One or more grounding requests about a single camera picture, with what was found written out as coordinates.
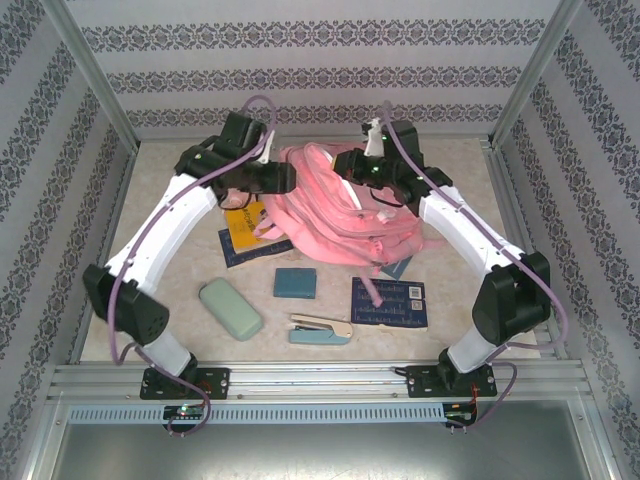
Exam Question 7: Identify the yellow book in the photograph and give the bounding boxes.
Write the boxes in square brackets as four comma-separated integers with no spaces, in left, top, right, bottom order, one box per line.
[223,199,274,255]

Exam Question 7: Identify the pink backpack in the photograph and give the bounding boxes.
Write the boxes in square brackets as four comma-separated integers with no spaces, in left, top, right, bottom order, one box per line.
[219,141,446,309]

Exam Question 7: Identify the small teal notebook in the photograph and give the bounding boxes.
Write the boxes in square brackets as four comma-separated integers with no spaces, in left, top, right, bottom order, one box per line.
[272,267,320,301]

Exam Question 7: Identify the teal book with barcode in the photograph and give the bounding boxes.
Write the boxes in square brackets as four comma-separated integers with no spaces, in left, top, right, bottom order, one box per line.
[372,254,415,284]

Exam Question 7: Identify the pale green pencil case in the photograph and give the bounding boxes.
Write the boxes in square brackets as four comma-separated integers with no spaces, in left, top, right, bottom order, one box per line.
[198,276,265,344]

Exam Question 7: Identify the navy book with QR code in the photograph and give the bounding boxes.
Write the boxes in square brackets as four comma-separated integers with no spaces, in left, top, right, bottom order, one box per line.
[351,276,429,331]

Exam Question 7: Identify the blue and cream stapler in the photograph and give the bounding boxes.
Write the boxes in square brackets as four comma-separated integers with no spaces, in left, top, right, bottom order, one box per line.
[288,312,354,347]

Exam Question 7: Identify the plain navy book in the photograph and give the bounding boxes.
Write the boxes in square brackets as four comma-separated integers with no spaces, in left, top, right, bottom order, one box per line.
[218,227,295,269]

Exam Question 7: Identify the grey metal sheet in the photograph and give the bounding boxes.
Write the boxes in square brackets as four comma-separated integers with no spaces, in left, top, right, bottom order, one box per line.
[29,422,616,480]

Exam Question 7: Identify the left gripper thin black cable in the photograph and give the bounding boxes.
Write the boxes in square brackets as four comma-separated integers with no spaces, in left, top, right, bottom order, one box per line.
[212,182,251,209]

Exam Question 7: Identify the gripper thin black cable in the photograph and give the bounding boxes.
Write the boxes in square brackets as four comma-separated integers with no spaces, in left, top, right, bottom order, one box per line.
[372,187,409,207]
[212,182,251,209]

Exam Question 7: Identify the right gripper thin black cable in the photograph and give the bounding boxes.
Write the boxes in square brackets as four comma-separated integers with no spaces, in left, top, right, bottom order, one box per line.
[372,187,409,207]

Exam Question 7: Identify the aluminium frame rail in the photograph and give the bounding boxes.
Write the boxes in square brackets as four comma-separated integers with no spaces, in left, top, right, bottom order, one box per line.
[134,130,496,146]
[482,142,569,361]
[67,142,141,364]

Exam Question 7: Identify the aluminium corner post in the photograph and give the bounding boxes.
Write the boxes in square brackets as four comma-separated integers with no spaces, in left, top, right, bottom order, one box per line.
[488,0,584,149]
[39,0,141,151]

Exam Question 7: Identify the aluminium mounting rail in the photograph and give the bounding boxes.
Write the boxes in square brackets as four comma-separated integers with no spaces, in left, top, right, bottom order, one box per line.
[47,362,586,401]

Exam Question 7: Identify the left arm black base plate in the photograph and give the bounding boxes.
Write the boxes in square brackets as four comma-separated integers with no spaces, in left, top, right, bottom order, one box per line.
[139,367,231,400]

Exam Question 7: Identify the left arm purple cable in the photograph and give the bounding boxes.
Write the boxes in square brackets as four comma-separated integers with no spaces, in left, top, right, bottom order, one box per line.
[109,94,279,437]

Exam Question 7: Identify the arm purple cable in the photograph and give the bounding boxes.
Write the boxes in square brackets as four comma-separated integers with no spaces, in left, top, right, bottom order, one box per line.
[380,99,569,431]
[109,94,279,437]

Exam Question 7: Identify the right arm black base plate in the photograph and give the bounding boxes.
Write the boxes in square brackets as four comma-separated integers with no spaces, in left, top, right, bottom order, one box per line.
[403,364,499,399]

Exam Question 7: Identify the slotted grey cable tray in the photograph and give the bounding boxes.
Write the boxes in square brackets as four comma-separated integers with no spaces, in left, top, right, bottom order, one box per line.
[67,403,446,424]

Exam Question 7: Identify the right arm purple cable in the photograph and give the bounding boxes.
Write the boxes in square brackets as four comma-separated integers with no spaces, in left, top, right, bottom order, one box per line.
[380,99,569,431]

